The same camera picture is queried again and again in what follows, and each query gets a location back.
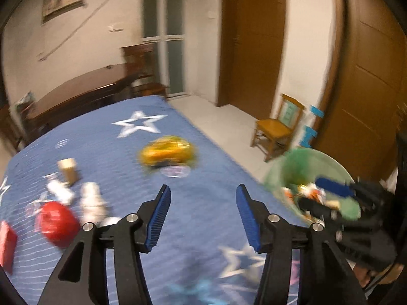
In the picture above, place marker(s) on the green plastic basin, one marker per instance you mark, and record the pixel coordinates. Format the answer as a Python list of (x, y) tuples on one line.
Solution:
[(302, 165)]

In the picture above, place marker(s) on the blue star blanket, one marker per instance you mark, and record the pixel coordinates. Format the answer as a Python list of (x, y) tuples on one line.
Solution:
[(190, 209)]

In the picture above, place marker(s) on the yellow toy car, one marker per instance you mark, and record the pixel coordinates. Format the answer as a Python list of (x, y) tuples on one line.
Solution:
[(167, 151)]

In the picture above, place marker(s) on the yellow wooden chair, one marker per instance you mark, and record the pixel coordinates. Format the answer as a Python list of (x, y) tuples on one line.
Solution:
[(275, 128)]

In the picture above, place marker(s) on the clear plastic wrapper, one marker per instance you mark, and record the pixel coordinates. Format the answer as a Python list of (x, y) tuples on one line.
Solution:
[(175, 171)]

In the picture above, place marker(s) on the small tan box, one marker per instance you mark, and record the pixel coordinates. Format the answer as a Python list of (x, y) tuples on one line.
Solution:
[(68, 171)]

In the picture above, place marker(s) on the holder with items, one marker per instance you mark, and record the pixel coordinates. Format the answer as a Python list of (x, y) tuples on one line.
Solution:
[(25, 98)]

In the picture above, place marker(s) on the brown wardrobe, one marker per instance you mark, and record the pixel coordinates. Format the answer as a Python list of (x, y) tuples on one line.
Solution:
[(368, 70)]

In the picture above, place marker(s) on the frosted glass door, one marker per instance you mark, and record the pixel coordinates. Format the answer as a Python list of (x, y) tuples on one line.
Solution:
[(163, 31)]

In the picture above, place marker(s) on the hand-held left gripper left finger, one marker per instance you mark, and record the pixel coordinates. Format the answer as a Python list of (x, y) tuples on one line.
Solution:
[(157, 219)]

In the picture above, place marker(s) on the white wall switch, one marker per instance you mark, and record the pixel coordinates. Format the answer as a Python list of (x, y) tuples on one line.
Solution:
[(115, 28)]

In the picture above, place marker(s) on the brown wooden door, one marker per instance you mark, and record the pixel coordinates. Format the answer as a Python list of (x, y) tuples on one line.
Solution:
[(254, 38)]

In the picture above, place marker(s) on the red cardboard box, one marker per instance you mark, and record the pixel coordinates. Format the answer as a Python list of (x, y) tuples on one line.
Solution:
[(8, 247)]

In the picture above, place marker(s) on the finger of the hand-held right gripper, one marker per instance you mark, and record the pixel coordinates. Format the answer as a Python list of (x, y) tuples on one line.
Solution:
[(318, 208), (334, 186)]

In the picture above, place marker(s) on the red round container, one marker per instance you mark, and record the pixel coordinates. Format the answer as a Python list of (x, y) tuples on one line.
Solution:
[(57, 224)]

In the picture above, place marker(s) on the dark wooden table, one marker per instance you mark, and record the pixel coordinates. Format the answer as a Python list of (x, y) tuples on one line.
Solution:
[(79, 89)]

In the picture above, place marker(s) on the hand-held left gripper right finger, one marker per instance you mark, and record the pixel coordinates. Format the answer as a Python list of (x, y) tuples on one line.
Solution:
[(249, 219)]

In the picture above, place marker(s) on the dark wooden chair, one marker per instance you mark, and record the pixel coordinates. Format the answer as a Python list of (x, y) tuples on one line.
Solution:
[(141, 66), (9, 127)]

